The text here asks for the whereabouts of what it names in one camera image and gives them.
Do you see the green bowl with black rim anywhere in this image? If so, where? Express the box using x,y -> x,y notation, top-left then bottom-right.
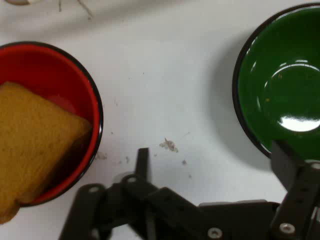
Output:
231,3 -> 320,162

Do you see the toasted bread slice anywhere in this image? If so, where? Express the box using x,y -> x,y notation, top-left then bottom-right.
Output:
0,81 -> 94,225

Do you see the red bowl with black rim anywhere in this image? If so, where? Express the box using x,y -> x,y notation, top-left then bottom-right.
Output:
0,41 -> 104,207

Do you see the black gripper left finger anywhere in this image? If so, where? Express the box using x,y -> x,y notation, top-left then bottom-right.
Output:
58,147 -> 209,240

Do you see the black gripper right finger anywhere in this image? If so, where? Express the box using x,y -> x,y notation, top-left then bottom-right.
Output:
269,139 -> 320,240

